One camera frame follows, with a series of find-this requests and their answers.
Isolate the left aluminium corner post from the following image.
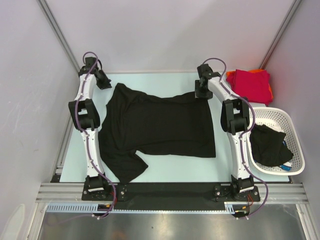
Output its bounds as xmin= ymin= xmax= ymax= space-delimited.
xmin=36 ymin=0 xmax=81 ymax=73

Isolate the folded red t shirt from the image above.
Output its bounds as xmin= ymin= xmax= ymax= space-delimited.
xmin=226 ymin=69 xmax=273 ymax=106

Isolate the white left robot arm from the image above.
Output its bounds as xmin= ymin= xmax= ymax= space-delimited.
xmin=68 ymin=53 xmax=114 ymax=201

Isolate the blue white garment in basket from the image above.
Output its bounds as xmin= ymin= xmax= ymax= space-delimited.
xmin=279 ymin=141 xmax=294 ymax=172

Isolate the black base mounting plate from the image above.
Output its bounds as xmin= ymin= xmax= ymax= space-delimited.
xmin=81 ymin=181 xmax=261 ymax=212

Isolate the white slotted cable duct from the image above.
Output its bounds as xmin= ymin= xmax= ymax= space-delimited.
xmin=46 ymin=203 xmax=114 ymax=214

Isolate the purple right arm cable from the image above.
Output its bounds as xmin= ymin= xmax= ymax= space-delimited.
xmin=201 ymin=57 xmax=270 ymax=221

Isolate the black t shirt in basket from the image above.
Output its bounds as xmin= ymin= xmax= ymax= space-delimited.
xmin=249 ymin=124 xmax=294 ymax=167

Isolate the aluminium corner post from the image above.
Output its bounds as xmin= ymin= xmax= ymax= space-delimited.
xmin=36 ymin=0 xmax=81 ymax=73
xmin=259 ymin=0 xmax=304 ymax=69

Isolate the right aluminium corner post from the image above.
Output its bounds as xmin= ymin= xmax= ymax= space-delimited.
xmin=259 ymin=0 xmax=304 ymax=69

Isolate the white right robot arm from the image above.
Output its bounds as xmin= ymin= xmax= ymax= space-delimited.
xmin=195 ymin=63 xmax=256 ymax=202

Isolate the black t shirt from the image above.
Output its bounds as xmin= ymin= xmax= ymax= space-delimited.
xmin=98 ymin=83 xmax=216 ymax=184
xmin=249 ymin=124 xmax=294 ymax=167

